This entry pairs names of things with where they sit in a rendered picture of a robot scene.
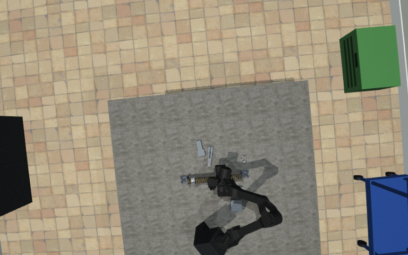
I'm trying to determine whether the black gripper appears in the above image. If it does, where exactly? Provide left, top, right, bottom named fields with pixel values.
left=215, top=165, right=226, bottom=197

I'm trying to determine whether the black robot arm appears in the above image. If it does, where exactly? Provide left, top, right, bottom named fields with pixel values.
left=207, top=166, right=283, bottom=251

